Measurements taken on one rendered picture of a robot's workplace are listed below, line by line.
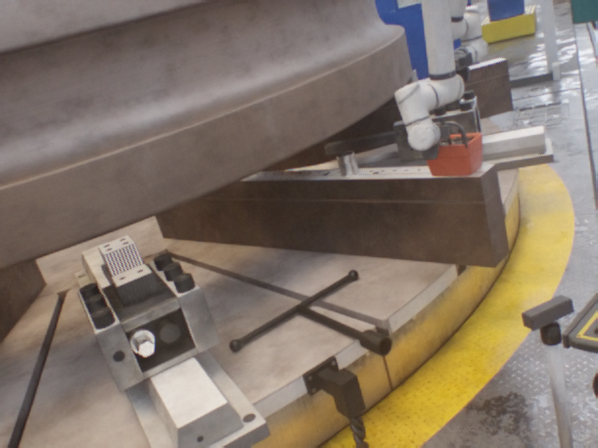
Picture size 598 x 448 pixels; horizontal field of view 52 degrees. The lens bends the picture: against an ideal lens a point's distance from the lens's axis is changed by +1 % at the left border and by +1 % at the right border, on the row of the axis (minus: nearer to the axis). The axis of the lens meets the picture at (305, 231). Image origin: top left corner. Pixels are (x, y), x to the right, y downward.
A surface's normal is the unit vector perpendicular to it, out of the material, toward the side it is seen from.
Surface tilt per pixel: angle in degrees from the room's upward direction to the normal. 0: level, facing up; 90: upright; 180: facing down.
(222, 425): 90
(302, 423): 90
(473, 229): 90
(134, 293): 90
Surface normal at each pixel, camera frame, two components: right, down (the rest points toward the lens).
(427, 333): 0.69, 0.08
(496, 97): 0.08, 0.33
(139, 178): 0.47, 0.19
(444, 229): -0.62, 0.42
